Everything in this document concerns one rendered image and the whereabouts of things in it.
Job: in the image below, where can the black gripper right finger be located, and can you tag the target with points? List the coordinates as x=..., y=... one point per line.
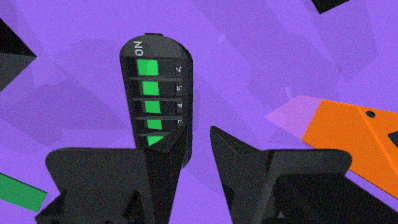
x=248, y=174

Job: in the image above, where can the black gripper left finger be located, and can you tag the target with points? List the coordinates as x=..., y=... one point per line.
x=152, y=171

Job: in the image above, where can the green rectangular block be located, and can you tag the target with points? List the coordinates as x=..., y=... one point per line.
x=20, y=193

